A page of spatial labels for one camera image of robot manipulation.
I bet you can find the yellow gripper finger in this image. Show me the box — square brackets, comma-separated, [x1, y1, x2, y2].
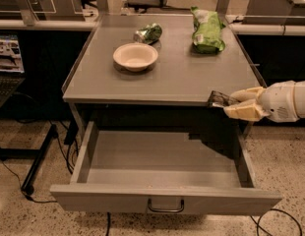
[230, 87, 265, 102]
[223, 99, 270, 122]

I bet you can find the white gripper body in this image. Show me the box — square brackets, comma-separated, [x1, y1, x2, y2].
[258, 81, 299, 123]

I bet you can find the dark chocolate rxbar wrapper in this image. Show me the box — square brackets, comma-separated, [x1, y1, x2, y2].
[207, 90, 239, 108]

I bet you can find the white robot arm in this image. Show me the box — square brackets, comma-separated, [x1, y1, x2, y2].
[223, 81, 305, 123]

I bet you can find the open grey top drawer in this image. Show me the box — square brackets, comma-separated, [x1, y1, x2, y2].
[50, 123, 281, 215]

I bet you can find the green chip bag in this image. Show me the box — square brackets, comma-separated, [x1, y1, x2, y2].
[191, 7, 225, 54]

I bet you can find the crushed green soda can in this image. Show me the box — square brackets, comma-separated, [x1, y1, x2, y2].
[133, 23, 162, 44]

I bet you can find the grey metal cabinet table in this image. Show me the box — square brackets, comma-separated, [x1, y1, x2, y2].
[63, 14, 266, 133]

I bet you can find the black desk leg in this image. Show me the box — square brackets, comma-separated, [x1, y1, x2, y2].
[21, 124, 58, 196]

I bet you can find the laptop computer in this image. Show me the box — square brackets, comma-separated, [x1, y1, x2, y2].
[0, 31, 25, 108]

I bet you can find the black floor cable right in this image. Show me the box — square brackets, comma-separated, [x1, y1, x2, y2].
[250, 207, 303, 236]

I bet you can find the black floor cable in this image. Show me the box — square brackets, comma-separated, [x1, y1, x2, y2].
[0, 141, 58, 205]
[250, 207, 303, 236]

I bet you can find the metal drawer handle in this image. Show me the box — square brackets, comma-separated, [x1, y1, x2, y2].
[148, 199, 185, 213]

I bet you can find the black cable under drawer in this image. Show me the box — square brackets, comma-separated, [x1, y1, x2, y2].
[104, 211, 112, 236]

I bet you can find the black floor cable left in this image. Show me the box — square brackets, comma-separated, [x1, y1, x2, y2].
[0, 141, 58, 205]

